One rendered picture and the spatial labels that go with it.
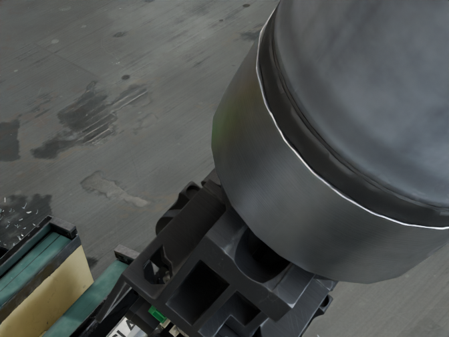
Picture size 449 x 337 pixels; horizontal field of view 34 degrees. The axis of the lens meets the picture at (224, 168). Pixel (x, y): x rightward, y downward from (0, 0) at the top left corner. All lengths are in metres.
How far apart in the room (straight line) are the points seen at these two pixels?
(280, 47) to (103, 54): 1.14
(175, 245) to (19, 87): 1.02
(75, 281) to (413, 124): 0.68
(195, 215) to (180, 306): 0.04
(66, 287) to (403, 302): 0.37
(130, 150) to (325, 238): 0.89
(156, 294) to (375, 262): 0.10
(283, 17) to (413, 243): 0.07
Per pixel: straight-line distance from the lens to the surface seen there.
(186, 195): 0.35
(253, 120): 0.21
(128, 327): 0.49
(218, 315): 0.29
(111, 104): 1.20
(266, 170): 0.21
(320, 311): 0.35
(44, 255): 0.79
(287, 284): 0.24
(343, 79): 0.18
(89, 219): 0.99
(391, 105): 0.17
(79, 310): 0.73
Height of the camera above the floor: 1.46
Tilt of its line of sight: 40 degrees down
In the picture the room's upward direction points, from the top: 8 degrees counter-clockwise
